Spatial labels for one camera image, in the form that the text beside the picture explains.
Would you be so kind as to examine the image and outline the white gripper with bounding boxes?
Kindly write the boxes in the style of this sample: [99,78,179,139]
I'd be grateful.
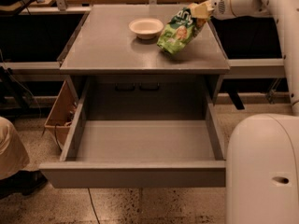
[188,0,235,20]

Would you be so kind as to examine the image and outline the green rice chip bag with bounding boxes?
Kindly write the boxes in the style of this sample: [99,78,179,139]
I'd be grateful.
[157,7,210,55]

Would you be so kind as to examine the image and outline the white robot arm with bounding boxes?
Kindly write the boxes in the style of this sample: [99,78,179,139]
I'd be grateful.
[192,0,299,224]

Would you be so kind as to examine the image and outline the grey open drawer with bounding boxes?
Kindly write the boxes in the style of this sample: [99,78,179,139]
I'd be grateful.
[40,76,225,189]

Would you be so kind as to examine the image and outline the white bowl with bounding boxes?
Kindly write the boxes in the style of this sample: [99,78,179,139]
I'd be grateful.
[129,18,164,40]

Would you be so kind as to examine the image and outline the cardboard box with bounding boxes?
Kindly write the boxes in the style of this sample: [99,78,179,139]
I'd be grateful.
[45,81,77,149]

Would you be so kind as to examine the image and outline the beige trouser leg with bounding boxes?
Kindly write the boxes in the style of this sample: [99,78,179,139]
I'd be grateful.
[0,118,29,180]

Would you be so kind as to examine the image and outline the black shoe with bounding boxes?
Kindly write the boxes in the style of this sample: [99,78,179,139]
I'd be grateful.
[0,171,47,199]

